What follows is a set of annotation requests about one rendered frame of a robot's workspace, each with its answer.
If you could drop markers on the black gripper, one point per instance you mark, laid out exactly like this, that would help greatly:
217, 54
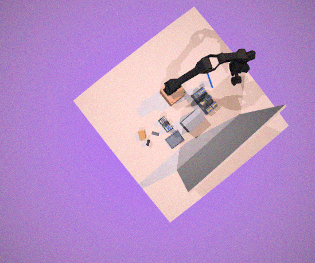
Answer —
234, 71

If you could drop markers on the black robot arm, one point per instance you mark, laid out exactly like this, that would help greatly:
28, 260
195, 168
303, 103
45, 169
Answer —
204, 66

